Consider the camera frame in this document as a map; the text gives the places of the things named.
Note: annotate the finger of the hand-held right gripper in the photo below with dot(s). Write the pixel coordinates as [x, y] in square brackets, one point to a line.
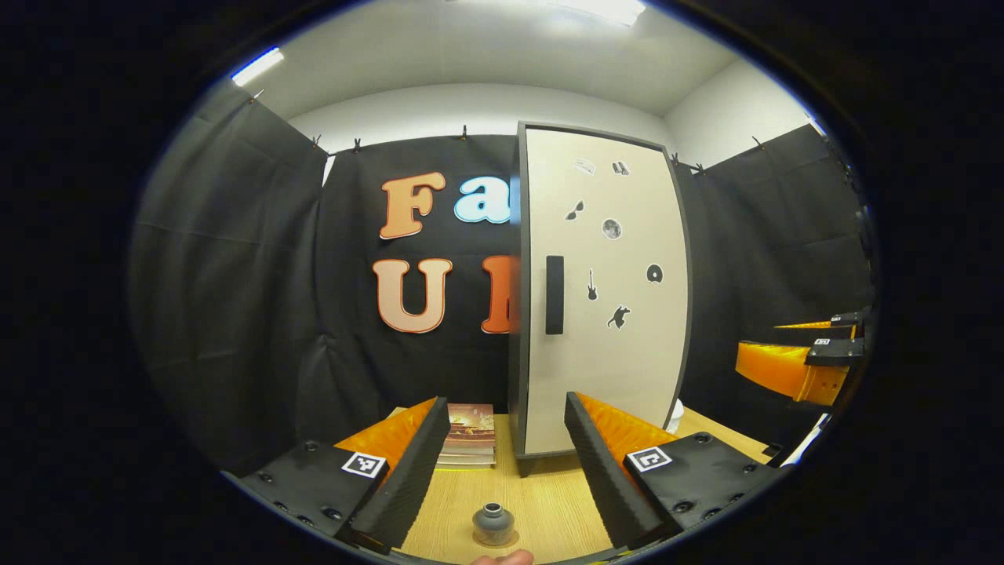
[776, 365]
[843, 319]

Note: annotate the rectangular ceiling light panel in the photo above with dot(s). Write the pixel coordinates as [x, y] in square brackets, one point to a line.
[604, 8]

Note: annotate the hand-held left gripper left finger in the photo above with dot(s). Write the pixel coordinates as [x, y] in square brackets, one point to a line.
[412, 479]

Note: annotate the grey cabinet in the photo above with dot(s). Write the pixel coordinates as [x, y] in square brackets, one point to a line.
[516, 314]

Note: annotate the stack of books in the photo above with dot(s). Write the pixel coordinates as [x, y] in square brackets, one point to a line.
[471, 424]

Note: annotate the pink label bottle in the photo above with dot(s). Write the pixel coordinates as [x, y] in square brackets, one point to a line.
[492, 526]

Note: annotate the ceiling light strip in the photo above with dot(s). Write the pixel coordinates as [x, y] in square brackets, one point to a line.
[257, 67]

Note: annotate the black backdrop cloth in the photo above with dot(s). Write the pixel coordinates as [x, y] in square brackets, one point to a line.
[235, 314]

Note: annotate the round brown coaster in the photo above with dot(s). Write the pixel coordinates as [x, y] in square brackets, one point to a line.
[514, 539]

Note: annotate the white side table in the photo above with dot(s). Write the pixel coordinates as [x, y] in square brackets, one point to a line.
[812, 443]

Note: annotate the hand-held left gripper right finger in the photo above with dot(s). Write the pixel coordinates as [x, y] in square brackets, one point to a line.
[602, 471]

